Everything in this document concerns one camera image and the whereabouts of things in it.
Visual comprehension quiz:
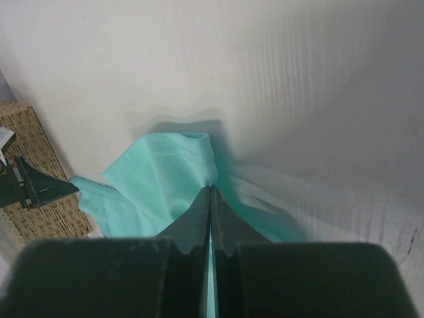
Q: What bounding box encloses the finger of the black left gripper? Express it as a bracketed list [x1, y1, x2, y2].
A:
[21, 157, 78, 209]

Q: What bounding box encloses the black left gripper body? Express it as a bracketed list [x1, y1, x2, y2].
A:
[1, 156, 27, 208]

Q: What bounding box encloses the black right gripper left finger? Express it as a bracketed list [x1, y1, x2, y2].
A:
[1, 187, 211, 317]

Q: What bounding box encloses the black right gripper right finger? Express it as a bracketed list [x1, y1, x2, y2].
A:
[210, 188, 418, 317]

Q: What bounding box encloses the teal t shirt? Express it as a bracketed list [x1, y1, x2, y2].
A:
[71, 119, 306, 242]

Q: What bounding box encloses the wicker laundry basket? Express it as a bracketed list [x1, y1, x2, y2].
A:
[1, 101, 91, 246]

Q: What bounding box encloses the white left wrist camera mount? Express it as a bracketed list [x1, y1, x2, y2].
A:
[0, 126, 17, 164]

